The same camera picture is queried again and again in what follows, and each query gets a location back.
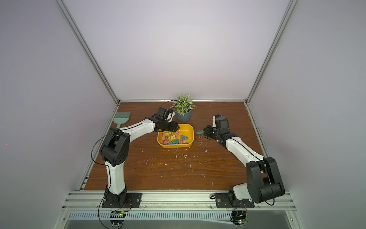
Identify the yellow plastic storage box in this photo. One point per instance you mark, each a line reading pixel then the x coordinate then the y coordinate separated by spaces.
pixel 173 139

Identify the right controller board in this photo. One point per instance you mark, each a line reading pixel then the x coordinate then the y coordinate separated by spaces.
pixel 239 218

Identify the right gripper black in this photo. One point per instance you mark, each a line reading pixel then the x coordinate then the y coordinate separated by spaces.
pixel 208 131

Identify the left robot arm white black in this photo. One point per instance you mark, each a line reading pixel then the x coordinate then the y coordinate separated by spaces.
pixel 115 149

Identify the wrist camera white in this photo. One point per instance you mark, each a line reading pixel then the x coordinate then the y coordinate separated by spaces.
pixel 170 116
pixel 214 120

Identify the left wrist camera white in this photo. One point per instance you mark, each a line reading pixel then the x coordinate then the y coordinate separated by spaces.
pixel 170 116

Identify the controller board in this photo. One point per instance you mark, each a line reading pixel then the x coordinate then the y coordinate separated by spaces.
pixel 239 218
pixel 117 218

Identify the aluminium front rail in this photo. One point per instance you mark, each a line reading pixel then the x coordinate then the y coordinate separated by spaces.
pixel 174 200

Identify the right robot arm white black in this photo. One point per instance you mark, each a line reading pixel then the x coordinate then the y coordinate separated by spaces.
pixel 263 178

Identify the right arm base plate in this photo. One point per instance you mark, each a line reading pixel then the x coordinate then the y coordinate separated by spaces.
pixel 228 200

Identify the left controller board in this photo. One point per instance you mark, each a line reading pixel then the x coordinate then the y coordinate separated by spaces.
pixel 117 218

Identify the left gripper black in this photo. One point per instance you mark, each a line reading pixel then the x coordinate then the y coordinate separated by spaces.
pixel 174 126

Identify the potted plant blue-grey pot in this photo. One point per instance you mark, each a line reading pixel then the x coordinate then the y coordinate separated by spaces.
pixel 183 107

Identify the green hand brush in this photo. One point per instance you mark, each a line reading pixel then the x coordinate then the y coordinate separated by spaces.
pixel 121 118

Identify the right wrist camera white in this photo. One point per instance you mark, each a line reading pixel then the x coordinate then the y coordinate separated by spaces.
pixel 214 120

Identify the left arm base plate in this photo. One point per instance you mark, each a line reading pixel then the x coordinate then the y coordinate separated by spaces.
pixel 123 200

